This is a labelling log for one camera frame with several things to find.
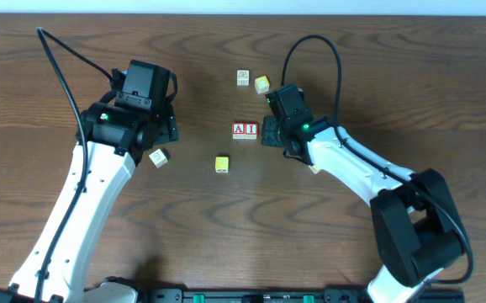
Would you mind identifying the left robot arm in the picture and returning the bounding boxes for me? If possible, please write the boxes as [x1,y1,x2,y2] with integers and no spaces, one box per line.
[0,60,178,302]

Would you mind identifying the yellow block centre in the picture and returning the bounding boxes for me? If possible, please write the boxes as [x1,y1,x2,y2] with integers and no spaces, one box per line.
[214,156,230,173]

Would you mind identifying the black camera cable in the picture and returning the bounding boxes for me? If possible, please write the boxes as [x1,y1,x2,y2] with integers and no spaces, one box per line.
[34,26,120,303]
[280,34,475,285]

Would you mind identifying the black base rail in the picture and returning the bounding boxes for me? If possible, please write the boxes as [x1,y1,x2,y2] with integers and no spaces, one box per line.
[85,276,466,303]

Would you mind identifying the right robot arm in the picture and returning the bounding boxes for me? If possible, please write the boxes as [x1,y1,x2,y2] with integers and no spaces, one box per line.
[264,84,471,302]

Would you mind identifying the white outlined letter block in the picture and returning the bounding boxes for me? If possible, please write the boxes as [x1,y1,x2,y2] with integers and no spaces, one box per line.
[149,148,171,168]

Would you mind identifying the yellow block near top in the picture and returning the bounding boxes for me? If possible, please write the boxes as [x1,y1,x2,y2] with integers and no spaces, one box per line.
[255,76,270,94]

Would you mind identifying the white picture block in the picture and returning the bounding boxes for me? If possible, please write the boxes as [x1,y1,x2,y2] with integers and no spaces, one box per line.
[236,70,250,86]

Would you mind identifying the black left camera cable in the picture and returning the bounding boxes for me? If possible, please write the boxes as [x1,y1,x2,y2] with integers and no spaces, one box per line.
[34,26,120,303]

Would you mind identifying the yellow block right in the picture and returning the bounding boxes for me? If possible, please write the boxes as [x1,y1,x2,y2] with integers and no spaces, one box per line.
[309,165,321,174]

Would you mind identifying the red letter A block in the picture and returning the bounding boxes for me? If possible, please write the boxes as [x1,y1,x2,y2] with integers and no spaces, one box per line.
[232,122,246,140]

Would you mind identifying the red letter I block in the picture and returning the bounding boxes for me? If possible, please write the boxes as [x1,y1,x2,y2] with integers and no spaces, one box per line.
[245,123,258,140]

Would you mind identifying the black right camera cable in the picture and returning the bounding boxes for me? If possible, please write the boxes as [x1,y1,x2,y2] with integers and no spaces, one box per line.
[280,34,475,285]

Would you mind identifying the yellow block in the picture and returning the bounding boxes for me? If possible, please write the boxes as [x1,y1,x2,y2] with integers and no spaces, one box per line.
[309,165,321,174]
[255,76,270,94]
[214,156,230,173]

